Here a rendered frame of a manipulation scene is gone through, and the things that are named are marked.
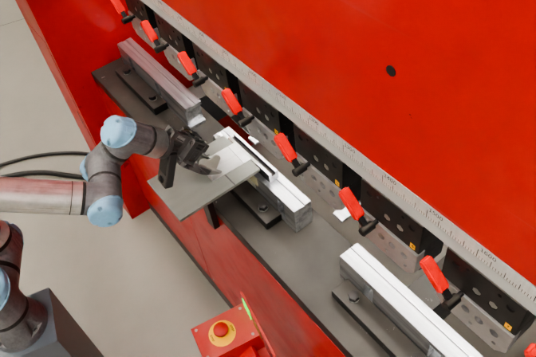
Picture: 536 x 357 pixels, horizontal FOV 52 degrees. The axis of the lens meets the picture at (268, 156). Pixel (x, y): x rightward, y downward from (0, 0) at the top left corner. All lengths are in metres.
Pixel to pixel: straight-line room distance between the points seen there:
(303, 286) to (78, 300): 1.43
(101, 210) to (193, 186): 0.35
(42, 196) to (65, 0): 0.99
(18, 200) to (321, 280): 0.74
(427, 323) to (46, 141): 2.59
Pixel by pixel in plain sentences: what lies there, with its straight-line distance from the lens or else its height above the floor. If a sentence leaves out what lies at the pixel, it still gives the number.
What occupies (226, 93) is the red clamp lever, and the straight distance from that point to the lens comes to 1.27.
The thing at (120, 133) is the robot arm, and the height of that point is 1.30.
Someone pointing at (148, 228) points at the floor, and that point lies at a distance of 2.75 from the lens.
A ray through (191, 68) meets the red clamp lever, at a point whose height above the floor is 1.29.
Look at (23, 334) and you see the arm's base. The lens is 1.64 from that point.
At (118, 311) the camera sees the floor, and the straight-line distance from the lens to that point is 2.55.
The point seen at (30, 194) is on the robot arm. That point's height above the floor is 1.29.
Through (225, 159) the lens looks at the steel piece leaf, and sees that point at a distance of 1.55.
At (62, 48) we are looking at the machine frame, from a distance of 2.15.
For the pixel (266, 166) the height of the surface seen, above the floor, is 0.99.
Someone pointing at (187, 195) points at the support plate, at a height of 1.00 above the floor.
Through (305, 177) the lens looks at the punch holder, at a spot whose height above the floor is 1.20.
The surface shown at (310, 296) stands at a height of 0.88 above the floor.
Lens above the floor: 2.13
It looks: 47 degrees down
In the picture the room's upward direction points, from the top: 9 degrees counter-clockwise
